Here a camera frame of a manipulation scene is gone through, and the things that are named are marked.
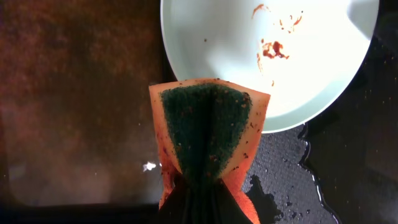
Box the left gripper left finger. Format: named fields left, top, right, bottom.
left=157, top=177, right=193, bottom=224

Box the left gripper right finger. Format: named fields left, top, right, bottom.
left=205, top=180, right=252, bottom=224

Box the green and yellow sponge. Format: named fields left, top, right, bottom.
left=149, top=78, right=270, bottom=223

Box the light blue plate top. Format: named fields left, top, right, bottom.
left=160, top=0, right=380, bottom=133

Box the black rectangular tray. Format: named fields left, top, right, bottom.
left=1, top=0, right=165, bottom=208

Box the round black tray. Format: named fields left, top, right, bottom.
left=244, top=1, right=397, bottom=224

